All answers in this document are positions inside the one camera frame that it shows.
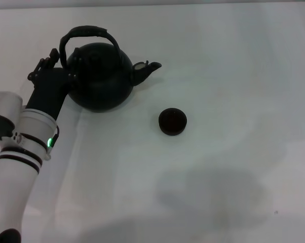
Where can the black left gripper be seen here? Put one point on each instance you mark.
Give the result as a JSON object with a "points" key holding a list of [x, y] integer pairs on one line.
{"points": [[47, 93]]}

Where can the dark brown small teacup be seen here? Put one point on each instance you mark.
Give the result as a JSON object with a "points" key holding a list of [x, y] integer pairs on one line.
{"points": [[172, 121]]}

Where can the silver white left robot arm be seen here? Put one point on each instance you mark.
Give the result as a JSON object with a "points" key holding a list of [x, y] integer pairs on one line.
{"points": [[14, 177]]}

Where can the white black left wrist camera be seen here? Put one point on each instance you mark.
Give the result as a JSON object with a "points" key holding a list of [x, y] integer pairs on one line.
{"points": [[5, 108]]}

